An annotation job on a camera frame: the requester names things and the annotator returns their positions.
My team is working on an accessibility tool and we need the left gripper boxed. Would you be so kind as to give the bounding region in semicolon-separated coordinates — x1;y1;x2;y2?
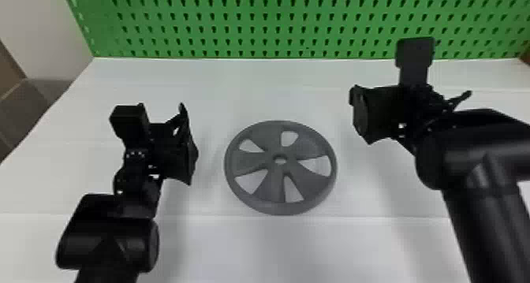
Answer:
144;102;200;186

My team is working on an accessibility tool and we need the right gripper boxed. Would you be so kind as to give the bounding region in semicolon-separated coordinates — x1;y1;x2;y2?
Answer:
348;84;440;146

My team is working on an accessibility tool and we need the grey wheel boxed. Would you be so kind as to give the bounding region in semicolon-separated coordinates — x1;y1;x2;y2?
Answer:
223;119;338;217

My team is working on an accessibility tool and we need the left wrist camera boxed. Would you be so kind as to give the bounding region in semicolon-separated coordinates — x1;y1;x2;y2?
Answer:
109;102;151;151

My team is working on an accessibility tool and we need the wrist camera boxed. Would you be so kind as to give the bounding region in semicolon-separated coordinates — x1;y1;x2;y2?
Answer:
109;102;151;151
394;36;436;88

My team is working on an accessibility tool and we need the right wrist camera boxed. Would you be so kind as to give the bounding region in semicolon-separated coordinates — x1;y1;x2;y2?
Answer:
394;36;436;88

